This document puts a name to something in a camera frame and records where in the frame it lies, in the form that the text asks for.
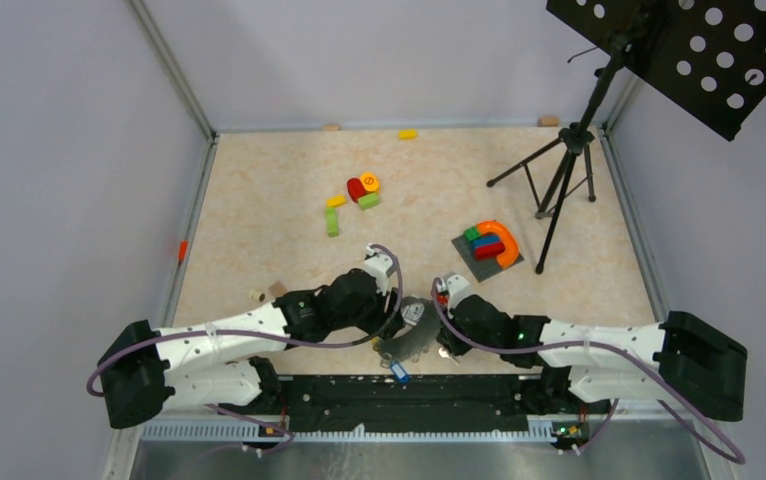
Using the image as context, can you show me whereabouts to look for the green lego brick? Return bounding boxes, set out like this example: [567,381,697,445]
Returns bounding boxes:
[463,226,482,242]

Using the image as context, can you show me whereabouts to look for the grey lego baseplate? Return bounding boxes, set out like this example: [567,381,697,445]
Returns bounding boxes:
[451,234,508,283]

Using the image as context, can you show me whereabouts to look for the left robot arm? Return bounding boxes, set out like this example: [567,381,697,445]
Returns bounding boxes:
[86,263,402,429]

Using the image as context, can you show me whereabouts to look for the small wooden hexagon block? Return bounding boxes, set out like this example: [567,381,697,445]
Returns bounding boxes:
[268,281,288,299]

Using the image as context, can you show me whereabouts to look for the red cylinder block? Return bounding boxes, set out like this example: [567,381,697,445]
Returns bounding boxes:
[346,177,368,203]

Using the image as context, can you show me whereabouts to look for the red lego brick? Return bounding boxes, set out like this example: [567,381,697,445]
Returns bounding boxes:
[473,243,506,261]

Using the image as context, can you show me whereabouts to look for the green rectangular block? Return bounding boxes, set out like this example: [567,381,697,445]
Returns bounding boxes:
[357,192,380,211]

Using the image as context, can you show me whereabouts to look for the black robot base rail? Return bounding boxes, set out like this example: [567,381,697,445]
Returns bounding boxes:
[250,374,557,439]

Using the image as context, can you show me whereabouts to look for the blue lego brick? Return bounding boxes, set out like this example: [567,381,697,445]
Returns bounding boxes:
[471,234,502,249]

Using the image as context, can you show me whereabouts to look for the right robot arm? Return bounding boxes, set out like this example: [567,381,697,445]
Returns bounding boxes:
[434,294,748,422]

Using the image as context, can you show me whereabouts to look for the blue key tag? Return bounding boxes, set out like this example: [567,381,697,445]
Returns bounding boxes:
[389,362,410,384]

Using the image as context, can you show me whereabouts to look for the yellow rectangular block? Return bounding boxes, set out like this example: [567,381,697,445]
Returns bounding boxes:
[325,195,347,208]

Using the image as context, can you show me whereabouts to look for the black tripod stand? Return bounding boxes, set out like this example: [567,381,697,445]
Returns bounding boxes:
[486,34,633,274]

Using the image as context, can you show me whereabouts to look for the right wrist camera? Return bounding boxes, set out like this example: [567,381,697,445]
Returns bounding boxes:
[439,273,474,310]

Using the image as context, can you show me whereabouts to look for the perforated metal keyring plate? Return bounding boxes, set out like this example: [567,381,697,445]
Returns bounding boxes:
[377,296,441,368]

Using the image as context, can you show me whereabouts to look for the orange curved lego tube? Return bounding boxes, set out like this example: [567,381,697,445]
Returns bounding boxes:
[475,220,520,268]

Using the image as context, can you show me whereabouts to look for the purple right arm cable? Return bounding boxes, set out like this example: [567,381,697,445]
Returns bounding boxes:
[430,276,747,466]

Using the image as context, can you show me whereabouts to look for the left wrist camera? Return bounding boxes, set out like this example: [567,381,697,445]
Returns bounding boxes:
[360,244,396,294]

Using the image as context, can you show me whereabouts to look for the black perforated panel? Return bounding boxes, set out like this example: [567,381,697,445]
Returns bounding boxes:
[546,1,766,141]

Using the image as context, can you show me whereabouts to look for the yellow block at far edge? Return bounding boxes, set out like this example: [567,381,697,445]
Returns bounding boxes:
[398,129,418,141]

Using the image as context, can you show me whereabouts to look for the orange round block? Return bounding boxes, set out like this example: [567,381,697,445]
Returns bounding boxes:
[359,172,380,194]

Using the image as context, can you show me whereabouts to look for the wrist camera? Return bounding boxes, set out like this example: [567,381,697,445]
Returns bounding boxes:
[439,273,474,310]
[360,244,396,294]

